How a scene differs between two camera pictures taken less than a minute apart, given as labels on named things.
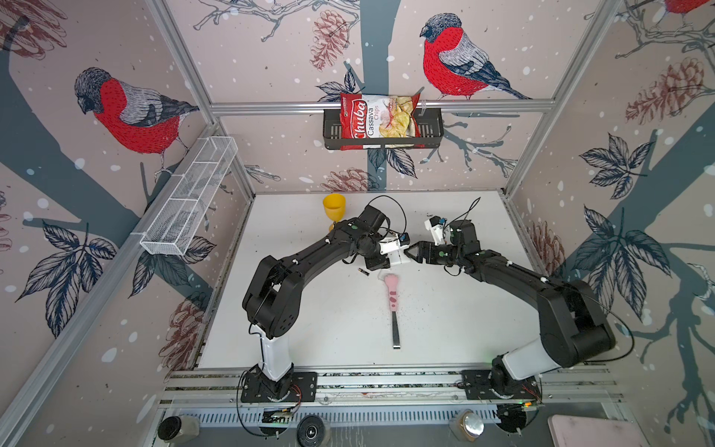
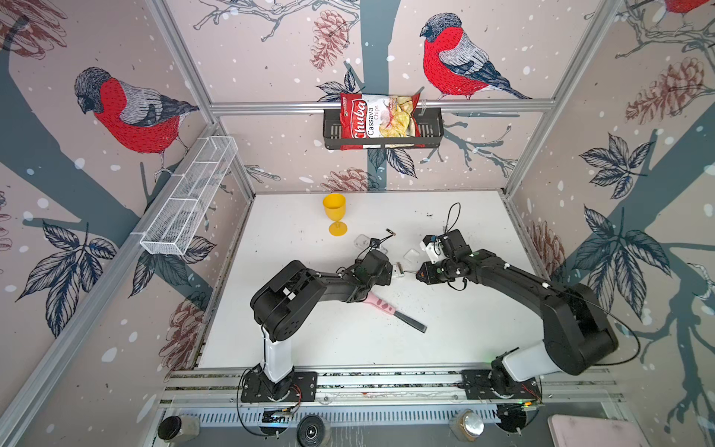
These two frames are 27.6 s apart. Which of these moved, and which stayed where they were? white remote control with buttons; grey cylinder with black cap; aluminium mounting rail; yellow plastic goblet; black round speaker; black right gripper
Moved: white remote control with buttons; black right gripper
Stayed: grey cylinder with black cap; yellow plastic goblet; black round speaker; aluminium mounting rail
